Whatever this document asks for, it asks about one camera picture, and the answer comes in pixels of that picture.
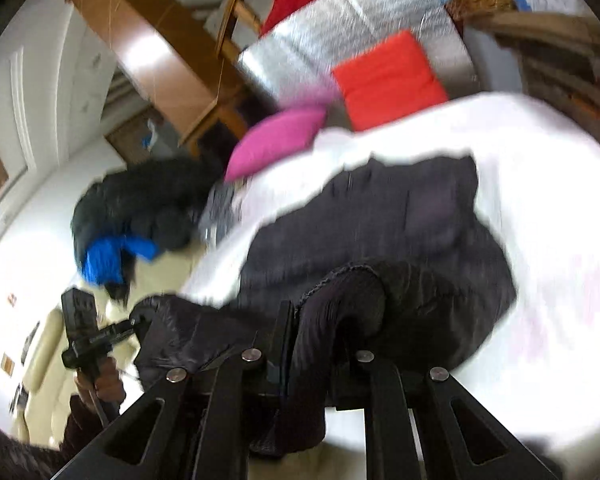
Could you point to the person's left hand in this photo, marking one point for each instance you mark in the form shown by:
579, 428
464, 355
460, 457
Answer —
105, 385

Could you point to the beige sofa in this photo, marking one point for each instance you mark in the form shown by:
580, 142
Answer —
45, 360

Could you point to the person's left forearm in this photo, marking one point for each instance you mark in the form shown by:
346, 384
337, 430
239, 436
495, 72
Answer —
80, 435

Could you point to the bed with white sheet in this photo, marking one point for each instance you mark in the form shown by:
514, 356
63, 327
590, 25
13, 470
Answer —
530, 200

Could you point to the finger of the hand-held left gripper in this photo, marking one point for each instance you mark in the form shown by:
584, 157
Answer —
140, 321

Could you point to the pink pillow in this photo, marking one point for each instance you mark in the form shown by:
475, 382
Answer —
275, 140

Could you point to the curved wooden pillar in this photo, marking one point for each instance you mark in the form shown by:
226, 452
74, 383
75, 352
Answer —
150, 35

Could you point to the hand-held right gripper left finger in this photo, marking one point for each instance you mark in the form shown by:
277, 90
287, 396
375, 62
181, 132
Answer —
285, 330

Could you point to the wooden table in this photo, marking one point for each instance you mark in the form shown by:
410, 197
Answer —
530, 25

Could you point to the blue jacket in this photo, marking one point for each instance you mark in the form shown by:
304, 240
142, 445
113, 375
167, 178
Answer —
105, 260

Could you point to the black coat pile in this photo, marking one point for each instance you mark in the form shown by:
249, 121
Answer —
130, 200

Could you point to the silver foil insulation board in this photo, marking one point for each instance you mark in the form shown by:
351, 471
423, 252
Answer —
330, 25

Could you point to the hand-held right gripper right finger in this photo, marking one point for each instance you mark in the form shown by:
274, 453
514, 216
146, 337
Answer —
380, 400

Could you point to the grey garment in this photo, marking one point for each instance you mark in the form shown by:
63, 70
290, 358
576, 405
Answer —
220, 210

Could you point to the red-orange pillow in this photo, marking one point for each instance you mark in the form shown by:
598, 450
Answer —
385, 80

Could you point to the black quilted jacket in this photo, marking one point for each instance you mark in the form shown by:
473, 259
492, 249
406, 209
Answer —
380, 230

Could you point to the wooden stair railing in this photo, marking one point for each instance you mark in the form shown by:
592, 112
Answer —
235, 5

